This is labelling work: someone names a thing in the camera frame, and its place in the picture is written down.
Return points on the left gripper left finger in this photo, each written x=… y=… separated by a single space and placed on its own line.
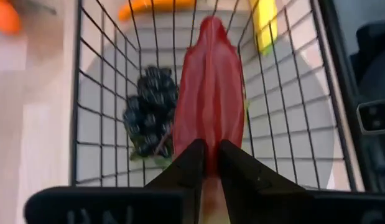
x=183 y=174

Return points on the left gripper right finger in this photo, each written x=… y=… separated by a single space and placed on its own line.
x=251 y=186

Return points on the black grape bunch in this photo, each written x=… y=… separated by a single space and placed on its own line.
x=151 y=109

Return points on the long ribbed red pepper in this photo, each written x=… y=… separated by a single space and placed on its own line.
x=211 y=93

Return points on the yellow banana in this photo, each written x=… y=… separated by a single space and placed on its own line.
x=265 y=21

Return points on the orange fruit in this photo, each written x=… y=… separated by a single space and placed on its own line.
x=4 y=15

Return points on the round grey placemat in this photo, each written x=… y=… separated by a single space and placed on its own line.
x=313 y=93

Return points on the small grey camera box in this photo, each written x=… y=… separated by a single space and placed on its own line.
x=374 y=116

